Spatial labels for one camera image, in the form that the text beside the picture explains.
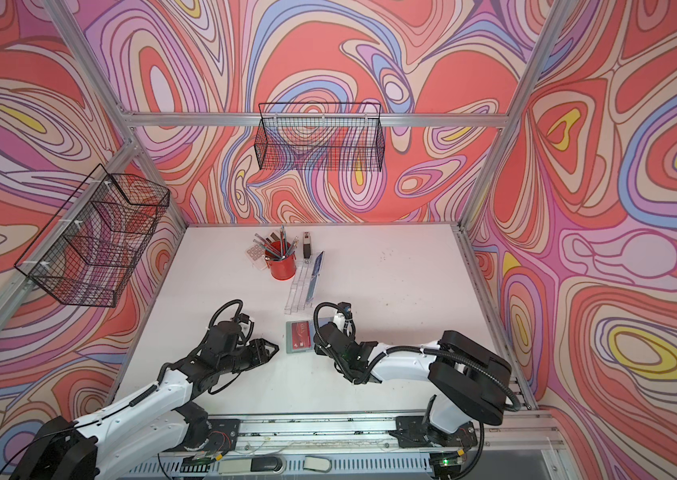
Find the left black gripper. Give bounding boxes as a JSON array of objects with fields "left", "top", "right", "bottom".
[{"left": 217, "top": 338, "right": 282, "bottom": 377}]

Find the mint green card wallet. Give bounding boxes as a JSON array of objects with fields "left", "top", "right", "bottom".
[{"left": 286, "top": 320, "right": 316, "bottom": 354}]

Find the red card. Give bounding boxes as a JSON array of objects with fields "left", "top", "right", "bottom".
[{"left": 290, "top": 321, "right": 312, "bottom": 351}]

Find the clear acrylic card holder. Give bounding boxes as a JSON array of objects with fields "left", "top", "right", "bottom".
[{"left": 284, "top": 253, "right": 320, "bottom": 315}]

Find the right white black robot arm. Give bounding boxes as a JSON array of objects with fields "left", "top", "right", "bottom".
[{"left": 312, "top": 302, "right": 523, "bottom": 450}]

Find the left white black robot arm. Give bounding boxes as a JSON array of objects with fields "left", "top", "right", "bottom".
[{"left": 8, "top": 299, "right": 280, "bottom": 479}]

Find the blue VIP card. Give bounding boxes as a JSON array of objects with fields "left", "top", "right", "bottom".
[{"left": 304, "top": 252, "right": 324, "bottom": 306}]

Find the red pen cup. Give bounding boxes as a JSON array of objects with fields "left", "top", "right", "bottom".
[{"left": 266, "top": 242, "right": 296, "bottom": 281}]

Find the pink calculator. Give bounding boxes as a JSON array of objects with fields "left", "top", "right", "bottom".
[{"left": 246, "top": 242, "right": 266, "bottom": 263}]

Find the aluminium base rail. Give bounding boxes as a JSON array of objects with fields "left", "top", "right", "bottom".
[{"left": 98, "top": 411, "right": 580, "bottom": 479}]

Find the left black wire basket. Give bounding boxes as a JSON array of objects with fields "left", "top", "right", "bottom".
[{"left": 14, "top": 164, "right": 170, "bottom": 308}]

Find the black wire basket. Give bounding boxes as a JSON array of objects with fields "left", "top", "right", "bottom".
[
  {"left": 254, "top": 100, "right": 386, "bottom": 172},
  {"left": 14, "top": 164, "right": 170, "bottom": 308}
]

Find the back black wire basket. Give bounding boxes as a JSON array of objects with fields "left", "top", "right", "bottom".
[{"left": 254, "top": 100, "right": 386, "bottom": 172}]

